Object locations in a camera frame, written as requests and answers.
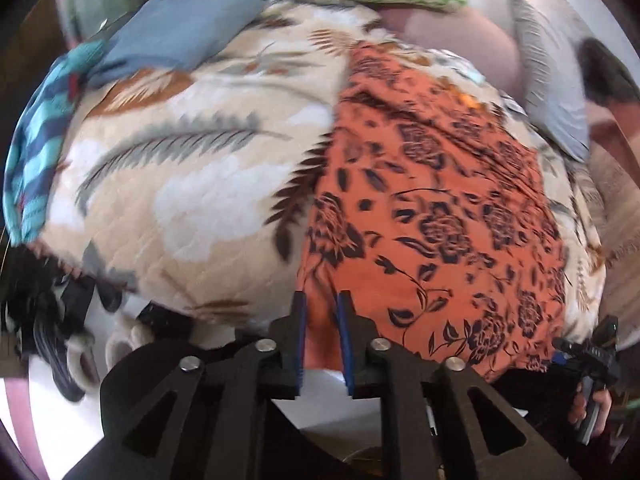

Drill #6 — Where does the teal striped cloth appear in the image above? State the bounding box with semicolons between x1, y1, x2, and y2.
2;40;108;246

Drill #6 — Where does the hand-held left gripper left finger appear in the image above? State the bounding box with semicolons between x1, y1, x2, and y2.
65;290;307;480

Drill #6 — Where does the beige leaf print blanket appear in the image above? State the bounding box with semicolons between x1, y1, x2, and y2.
37;0;608;348

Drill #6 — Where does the grey-blue folded cloth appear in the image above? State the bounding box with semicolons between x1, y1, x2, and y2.
87;0;271;88

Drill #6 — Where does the dark footwear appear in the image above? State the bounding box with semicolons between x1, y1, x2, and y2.
0;245;98;403

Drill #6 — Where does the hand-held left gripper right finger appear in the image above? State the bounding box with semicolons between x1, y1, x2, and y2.
336;290;581;480

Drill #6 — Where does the pale grey pillow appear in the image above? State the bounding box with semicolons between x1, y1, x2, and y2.
507;0;591;163

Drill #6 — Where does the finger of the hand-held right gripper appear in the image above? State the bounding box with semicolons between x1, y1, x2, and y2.
551;337;585;367

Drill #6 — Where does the mauve pillow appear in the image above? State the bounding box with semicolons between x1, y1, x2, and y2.
372;2;526;111

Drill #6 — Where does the dark cloth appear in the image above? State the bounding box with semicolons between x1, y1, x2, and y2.
577;37;640;108

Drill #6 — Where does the orange floral garment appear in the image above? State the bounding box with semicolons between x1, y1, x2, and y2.
295;42;568;378

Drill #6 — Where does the beige woven cloth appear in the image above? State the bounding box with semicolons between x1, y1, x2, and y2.
587;145;640;271

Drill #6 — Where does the person's right hand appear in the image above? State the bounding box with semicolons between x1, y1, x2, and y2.
569;387;615;437

